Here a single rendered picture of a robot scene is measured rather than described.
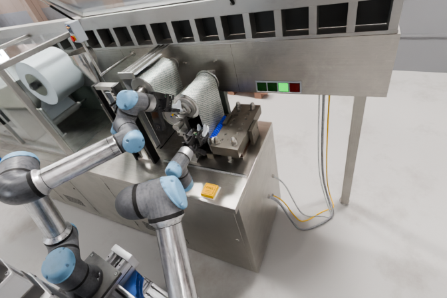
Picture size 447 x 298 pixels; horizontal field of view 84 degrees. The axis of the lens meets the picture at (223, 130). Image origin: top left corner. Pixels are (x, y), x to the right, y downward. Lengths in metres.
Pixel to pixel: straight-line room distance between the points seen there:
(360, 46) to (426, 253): 1.50
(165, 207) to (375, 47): 1.05
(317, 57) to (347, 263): 1.41
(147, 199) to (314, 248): 1.51
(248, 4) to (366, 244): 1.75
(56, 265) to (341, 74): 1.46
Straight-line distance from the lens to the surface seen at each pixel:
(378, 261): 2.14
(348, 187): 2.14
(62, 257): 1.28
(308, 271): 2.04
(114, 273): 1.40
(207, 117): 1.36
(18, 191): 1.01
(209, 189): 1.28
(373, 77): 1.35
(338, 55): 1.29
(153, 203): 0.83
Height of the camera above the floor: 1.90
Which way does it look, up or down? 38 degrees down
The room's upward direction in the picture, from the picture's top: 15 degrees counter-clockwise
